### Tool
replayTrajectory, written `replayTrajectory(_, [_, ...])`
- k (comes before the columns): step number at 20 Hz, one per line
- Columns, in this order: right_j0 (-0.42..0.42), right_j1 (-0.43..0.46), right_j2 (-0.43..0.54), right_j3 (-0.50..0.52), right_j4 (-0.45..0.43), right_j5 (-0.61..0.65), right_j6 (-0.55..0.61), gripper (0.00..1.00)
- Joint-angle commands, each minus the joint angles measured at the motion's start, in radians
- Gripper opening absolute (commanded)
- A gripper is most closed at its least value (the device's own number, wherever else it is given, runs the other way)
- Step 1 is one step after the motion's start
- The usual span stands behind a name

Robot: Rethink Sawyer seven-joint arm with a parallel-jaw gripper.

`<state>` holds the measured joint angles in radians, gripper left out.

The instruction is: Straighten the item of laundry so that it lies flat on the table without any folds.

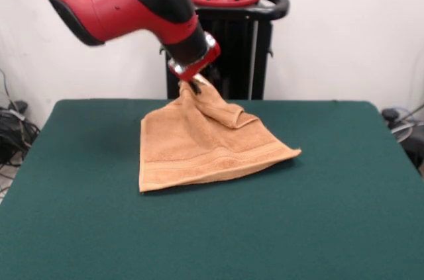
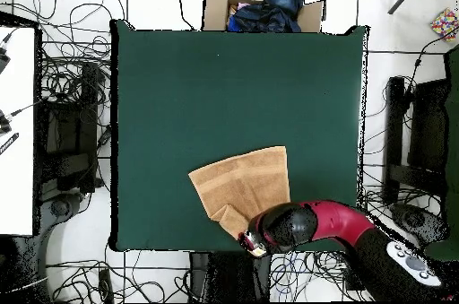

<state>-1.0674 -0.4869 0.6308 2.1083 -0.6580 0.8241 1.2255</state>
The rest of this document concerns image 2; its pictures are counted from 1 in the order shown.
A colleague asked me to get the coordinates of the tan terry towel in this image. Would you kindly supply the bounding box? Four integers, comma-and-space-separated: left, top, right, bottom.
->
187, 144, 292, 240

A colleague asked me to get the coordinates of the black floor cable tangle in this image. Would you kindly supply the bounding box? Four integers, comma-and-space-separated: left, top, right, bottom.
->
13, 0, 126, 194
268, 249, 359, 301
359, 160, 446, 212

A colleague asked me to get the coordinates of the black round floor base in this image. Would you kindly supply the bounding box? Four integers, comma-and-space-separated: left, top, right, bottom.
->
390, 202, 449, 246

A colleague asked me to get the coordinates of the black flat strip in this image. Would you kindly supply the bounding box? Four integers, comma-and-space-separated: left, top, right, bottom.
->
0, 132, 20, 156

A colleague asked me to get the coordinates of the dark blue clothes pile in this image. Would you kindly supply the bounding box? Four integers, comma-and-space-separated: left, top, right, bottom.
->
226, 0, 306, 34

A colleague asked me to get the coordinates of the black metal frame stand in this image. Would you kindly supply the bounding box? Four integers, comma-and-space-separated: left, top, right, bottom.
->
382, 75, 449, 206
37, 61, 103, 194

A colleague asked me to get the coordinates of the dark green table cloth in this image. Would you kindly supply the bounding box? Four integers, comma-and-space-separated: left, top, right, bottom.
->
109, 19, 368, 253
424, 43, 459, 262

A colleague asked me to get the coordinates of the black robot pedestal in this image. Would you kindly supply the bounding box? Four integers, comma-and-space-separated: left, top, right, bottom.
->
188, 250, 273, 303

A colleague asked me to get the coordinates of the white side table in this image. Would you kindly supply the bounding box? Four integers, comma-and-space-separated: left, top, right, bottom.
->
0, 25, 37, 237

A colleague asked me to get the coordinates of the brown cardboard box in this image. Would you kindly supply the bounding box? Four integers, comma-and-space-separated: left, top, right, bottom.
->
202, 0, 325, 34

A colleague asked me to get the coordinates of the colourful patterned cloth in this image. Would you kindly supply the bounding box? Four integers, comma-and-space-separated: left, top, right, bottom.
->
429, 7, 459, 43

